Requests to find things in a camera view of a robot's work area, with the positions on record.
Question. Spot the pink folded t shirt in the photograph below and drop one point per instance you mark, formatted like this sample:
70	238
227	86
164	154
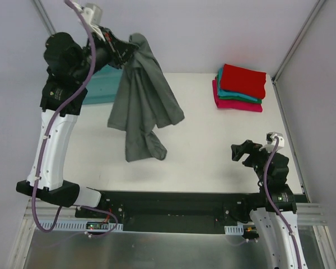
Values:
234	104

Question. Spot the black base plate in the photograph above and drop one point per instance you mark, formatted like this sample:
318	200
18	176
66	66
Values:
190	213

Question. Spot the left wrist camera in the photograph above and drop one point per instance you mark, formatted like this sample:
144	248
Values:
92	13

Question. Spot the right aluminium frame post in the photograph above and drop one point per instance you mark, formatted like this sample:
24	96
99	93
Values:
298	39

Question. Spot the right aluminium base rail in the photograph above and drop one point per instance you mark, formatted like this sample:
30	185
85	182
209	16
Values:
311	214

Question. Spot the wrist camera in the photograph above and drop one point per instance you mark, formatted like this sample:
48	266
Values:
273	139
92	13

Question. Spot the aluminium frame post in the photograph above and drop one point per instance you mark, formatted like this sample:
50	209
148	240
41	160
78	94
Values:
44	17
298	39

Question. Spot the grey t shirt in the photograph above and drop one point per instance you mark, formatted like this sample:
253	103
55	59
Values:
144	100

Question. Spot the teal plastic bin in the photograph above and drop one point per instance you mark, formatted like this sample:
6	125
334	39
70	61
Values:
103	86

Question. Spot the white cable duct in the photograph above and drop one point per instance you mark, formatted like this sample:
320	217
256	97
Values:
82	225
234	230

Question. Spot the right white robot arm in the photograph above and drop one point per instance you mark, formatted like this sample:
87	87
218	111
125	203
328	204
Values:
274	211

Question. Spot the teal folded t shirt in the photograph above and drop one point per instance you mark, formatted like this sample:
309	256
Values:
224	93

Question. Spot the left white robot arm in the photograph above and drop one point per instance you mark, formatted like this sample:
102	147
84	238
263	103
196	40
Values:
70	67

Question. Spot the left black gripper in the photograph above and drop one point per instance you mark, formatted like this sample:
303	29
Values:
118	49

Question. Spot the left white cable duct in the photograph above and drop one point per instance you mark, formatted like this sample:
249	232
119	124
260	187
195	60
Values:
82	225

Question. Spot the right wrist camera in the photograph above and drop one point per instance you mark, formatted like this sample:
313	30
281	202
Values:
273	139

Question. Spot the right white cable duct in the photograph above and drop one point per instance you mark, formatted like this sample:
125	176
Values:
234	230

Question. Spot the green folded t shirt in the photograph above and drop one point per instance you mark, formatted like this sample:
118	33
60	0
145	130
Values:
257	101

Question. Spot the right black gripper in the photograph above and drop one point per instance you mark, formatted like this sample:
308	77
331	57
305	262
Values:
248	154

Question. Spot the left aluminium frame post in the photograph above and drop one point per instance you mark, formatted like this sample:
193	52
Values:
44	17

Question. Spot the red folded t shirt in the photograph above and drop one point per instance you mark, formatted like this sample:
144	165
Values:
244	81

